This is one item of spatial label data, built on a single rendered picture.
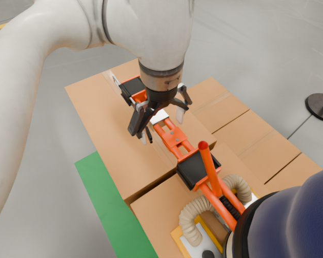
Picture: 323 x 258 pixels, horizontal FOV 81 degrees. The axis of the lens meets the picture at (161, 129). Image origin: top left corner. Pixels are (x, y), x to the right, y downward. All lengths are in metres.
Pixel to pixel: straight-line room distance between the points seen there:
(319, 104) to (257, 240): 2.36
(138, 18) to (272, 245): 0.35
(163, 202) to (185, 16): 0.51
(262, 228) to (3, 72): 0.36
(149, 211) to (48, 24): 0.52
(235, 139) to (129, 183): 0.80
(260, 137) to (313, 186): 1.09
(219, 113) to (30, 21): 1.19
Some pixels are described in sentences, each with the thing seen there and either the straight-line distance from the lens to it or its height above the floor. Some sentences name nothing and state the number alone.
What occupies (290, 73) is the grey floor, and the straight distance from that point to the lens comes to 2.88.
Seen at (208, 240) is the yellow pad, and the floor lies 0.97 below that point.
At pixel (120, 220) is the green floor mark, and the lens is 1.61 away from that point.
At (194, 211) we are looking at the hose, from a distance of 0.55.
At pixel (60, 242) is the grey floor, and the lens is 1.73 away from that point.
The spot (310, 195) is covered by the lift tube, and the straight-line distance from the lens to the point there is 0.26.
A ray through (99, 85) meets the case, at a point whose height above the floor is 0.94.
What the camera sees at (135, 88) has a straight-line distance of 0.67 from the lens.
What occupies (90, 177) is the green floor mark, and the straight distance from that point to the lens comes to 1.76.
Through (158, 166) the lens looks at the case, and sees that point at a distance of 0.67.
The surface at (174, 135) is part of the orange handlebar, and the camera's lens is 0.56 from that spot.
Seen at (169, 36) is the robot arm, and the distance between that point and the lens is 0.31.
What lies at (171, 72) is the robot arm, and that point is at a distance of 0.37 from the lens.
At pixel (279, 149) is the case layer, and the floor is 0.54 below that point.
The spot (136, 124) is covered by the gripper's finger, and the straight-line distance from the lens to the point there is 0.47.
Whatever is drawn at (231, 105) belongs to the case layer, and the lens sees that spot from 1.43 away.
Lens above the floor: 1.57
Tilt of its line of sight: 57 degrees down
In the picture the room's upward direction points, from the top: straight up
